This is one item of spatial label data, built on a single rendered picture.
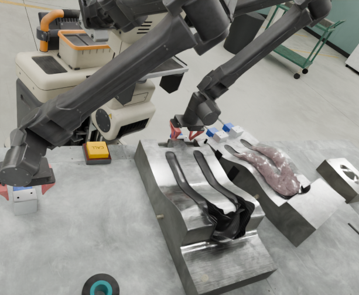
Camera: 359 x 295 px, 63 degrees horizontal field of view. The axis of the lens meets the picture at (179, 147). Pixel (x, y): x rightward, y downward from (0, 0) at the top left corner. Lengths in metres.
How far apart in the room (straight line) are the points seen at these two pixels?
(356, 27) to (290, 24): 7.96
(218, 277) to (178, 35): 0.57
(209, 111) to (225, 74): 0.13
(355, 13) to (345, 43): 0.70
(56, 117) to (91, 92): 0.09
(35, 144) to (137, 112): 0.67
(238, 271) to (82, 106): 0.56
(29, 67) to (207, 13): 1.00
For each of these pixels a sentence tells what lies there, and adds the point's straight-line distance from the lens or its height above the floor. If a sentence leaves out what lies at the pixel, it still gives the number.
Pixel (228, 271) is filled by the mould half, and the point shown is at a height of 0.86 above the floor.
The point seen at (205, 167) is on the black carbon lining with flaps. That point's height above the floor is 0.88.
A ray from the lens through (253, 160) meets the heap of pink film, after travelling 1.08.
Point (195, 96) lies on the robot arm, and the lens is 1.00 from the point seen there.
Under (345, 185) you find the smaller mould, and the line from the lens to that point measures 1.43.
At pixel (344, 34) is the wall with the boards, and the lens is 9.01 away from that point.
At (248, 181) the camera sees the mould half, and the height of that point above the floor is 0.86.
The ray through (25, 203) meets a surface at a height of 0.84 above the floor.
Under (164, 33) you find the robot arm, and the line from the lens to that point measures 0.52.
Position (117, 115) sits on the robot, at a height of 0.80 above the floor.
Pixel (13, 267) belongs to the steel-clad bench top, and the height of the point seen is 0.80.
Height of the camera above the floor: 1.50
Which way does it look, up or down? 38 degrees down
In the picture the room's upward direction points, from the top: 24 degrees clockwise
